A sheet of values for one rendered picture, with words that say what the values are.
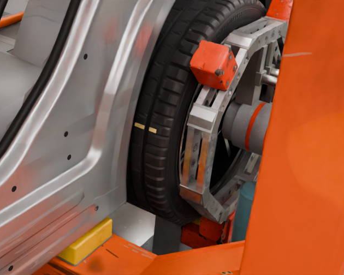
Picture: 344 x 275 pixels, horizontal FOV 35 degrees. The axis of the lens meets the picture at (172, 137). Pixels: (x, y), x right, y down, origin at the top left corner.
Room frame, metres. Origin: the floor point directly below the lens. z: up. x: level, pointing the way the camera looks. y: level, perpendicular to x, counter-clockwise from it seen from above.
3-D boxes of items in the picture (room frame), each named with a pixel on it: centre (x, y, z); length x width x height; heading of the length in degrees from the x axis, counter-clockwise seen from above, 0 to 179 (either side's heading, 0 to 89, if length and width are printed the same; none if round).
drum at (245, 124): (1.31, -0.25, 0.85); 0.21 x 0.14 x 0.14; 61
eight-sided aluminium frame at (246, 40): (1.35, -0.19, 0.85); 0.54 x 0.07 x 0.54; 151
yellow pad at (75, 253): (0.98, 0.20, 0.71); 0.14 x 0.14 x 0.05; 61
